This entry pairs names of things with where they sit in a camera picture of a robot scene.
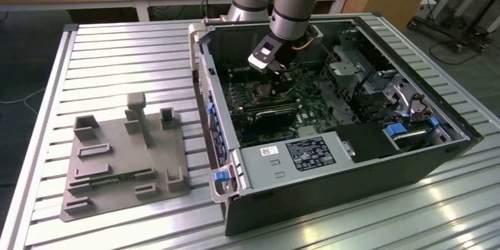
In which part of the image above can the metal socket cover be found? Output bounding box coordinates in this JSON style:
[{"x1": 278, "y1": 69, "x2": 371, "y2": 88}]
[{"x1": 249, "y1": 81, "x2": 291, "y2": 103}]

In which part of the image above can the CPU socket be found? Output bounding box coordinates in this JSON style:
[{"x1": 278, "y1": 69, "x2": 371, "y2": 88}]
[{"x1": 249, "y1": 81, "x2": 290, "y2": 104}]

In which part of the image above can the metal drive cage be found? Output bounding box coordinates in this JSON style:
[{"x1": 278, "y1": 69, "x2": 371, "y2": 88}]
[{"x1": 319, "y1": 29, "x2": 430, "y2": 125}]

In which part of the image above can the green motherboard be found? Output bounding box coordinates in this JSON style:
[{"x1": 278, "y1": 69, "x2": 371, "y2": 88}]
[{"x1": 215, "y1": 62, "x2": 339, "y2": 148}]

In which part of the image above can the black graphics card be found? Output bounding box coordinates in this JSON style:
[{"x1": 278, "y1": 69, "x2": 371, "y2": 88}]
[{"x1": 245, "y1": 106, "x2": 297, "y2": 142}]

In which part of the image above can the black plastic shroud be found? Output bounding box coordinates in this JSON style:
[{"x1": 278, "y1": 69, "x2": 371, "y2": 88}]
[{"x1": 334, "y1": 122, "x2": 402, "y2": 165}]

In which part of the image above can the blue disk carrier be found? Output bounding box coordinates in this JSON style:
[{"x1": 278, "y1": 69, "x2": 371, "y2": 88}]
[{"x1": 383, "y1": 118, "x2": 439, "y2": 153}]

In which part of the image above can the metal wheeled stand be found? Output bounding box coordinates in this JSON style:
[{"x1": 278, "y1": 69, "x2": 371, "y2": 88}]
[{"x1": 405, "y1": 0, "x2": 500, "y2": 54}]

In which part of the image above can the grey power supply unit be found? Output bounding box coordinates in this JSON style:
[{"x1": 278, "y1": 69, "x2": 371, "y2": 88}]
[{"x1": 237, "y1": 132, "x2": 354, "y2": 191}]

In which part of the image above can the black PC case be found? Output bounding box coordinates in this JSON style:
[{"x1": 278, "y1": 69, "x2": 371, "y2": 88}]
[{"x1": 186, "y1": 12, "x2": 485, "y2": 238}]

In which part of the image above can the grey parts rack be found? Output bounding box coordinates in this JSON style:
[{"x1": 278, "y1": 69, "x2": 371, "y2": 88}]
[{"x1": 57, "y1": 91, "x2": 191, "y2": 223}]

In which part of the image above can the green RAM stick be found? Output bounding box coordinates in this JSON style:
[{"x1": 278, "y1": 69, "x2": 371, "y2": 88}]
[{"x1": 87, "y1": 173, "x2": 137, "y2": 189}]

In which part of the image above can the arm wrist cable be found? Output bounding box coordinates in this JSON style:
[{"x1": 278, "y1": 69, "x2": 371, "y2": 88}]
[{"x1": 291, "y1": 26, "x2": 325, "y2": 55}]

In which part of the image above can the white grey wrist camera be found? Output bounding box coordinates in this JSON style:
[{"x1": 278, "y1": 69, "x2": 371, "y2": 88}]
[{"x1": 246, "y1": 35, "x2": 282, "y2": 71}]

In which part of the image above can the internal wire bundle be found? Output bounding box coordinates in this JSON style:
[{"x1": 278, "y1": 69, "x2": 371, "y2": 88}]
[{"x1": 403, "y1": 93, "x2": 433, "y2": 124}]

